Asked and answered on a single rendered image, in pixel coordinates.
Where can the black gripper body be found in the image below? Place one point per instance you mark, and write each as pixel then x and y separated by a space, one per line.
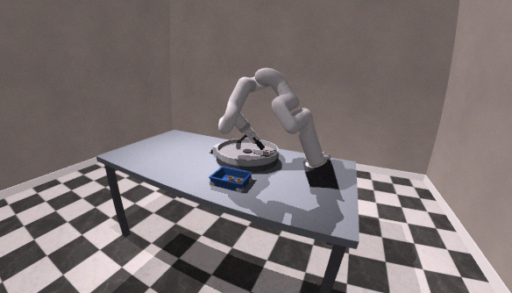
pixel 250 133

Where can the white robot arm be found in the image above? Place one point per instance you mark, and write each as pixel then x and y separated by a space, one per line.
pixel 301 122

